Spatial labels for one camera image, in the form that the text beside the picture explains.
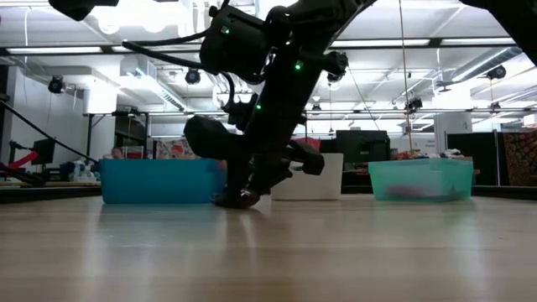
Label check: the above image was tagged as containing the thin hanging cable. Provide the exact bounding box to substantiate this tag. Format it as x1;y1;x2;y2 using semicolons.
397;0;411;139

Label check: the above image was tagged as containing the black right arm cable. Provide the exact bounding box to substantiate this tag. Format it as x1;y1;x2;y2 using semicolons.
121;27;236;110

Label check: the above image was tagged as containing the colourful patchwork quilt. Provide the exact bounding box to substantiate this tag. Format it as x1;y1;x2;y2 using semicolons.
154;138;198;159

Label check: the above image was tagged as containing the white blue spray bottle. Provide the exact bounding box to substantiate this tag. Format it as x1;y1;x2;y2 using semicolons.
69;161;91;182

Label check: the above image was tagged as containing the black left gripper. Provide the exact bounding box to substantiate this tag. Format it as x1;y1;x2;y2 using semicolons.
48;0;121;22

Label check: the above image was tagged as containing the brown patterned cloth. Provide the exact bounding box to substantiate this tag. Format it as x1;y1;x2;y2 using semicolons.
502;132;537;185

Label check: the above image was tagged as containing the large black monitor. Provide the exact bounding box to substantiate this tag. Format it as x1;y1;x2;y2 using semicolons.
335;129;391;164

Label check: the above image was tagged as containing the black aluminium table frame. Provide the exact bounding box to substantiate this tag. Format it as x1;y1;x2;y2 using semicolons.
0;180;537;200

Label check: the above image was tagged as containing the orange cloth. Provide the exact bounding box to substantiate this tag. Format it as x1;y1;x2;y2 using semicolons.
293;137;322;152

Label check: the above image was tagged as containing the white plastic bin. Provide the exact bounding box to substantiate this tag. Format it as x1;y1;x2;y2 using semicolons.
270;153;344;201

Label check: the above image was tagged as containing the black partition panel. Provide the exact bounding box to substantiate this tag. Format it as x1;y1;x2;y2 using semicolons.
446;132;500;175

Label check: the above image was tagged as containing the small black monitor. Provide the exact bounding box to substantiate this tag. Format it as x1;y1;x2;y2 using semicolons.
31;138;57;165

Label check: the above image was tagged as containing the blue plastic bin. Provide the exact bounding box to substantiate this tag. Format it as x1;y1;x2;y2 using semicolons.
99;158;227;206

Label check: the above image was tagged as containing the red strip object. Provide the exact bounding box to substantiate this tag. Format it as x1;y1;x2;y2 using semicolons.
8;150;39;171

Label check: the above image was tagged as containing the white pillar box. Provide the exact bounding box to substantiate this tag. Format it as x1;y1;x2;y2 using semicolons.
434;112;474;146

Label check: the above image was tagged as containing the green translucent plastic bin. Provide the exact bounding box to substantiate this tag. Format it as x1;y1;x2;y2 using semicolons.
368;157;474;202

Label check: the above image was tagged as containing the black slack cable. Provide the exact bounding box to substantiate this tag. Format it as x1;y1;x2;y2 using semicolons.
0;102;101;164

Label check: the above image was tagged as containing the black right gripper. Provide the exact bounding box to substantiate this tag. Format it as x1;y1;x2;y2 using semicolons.
184;90;325;200

